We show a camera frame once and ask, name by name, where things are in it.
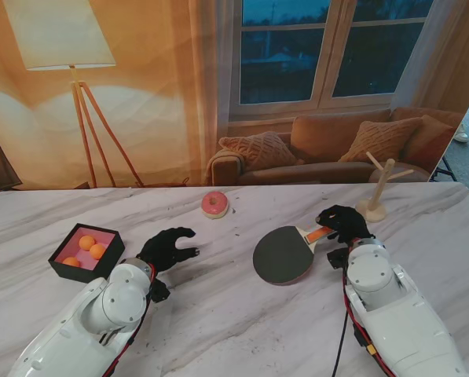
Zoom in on black box pink inside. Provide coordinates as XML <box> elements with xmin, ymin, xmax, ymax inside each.
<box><xmin>48</xmin><ymin>222</ymin><xmax>126</xmax><ymax>284</ymax></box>

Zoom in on wooden mug tree stand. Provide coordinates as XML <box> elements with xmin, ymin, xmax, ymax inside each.
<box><xmin>354</xmin><ymin>151</ymin><xmax>415</xmax><ymax>224</ymax></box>

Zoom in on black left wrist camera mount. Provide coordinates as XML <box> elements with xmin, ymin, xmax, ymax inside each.
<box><xmin>149</xmin><ymin>278</ymin><xmax>170</xmax><ymax>303</ymax></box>

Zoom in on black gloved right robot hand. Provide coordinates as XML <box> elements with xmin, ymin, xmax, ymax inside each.
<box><xmin>315</xmin><ymin>205</ymin><xmax>376</xmax><ymax>247</ymax></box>

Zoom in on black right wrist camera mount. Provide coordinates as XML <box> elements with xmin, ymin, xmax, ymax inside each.
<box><xmin>326</xmin><ymin>247</ymin><xmax>351</xmax><ymax>270</ymax></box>

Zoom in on black red ping pong bat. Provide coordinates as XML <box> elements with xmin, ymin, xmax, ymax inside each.
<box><xmin>252</xmin><ymin>225</ymin><xmax>337</xmax><ymax>287</ymax></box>

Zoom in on black tripod stand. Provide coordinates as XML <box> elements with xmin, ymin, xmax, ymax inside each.
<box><xmin>430</xmin><ymin>155</ymin><xmax>457</xmax><ymax>184</ymax></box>

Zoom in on pink frosted toy donut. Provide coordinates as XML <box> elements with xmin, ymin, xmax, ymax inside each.
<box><xmin>201</xmin><ymin>191</ymin><xmax>230</xmax><ymax>220</ymax></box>

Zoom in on red left arm cable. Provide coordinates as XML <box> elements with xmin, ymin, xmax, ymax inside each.
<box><xmin>100</xmin><ymin>266</ymin><xmax>159</xmax><ymax>377</ymax></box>

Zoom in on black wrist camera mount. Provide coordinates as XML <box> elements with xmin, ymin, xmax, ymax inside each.
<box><xmin>326</xmin><ymin>247</ymin><xmax>351</xmax><ymax>270</ymax></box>
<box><xmin>149</xmin><ymin>278</ymin><xmax>170</xmax><ymax>303</ymax></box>

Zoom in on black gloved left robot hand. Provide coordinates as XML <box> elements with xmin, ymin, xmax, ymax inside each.
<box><xmin>136</xmin><ymin>227</ymin><xmax>200</xmax><ymax>274</ymax></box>

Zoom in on red black right arm cable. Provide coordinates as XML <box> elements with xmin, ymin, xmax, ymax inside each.
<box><xmin>330</xmin><ymin>270</ymin><xmax>392</xmax><ymax>377</ymax></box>

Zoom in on printed living room backdrop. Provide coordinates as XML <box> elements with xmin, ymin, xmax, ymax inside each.
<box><xmin>0</xmin><ymin>0</ymin><xmax>469</xmax><ymax>190</ymax></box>

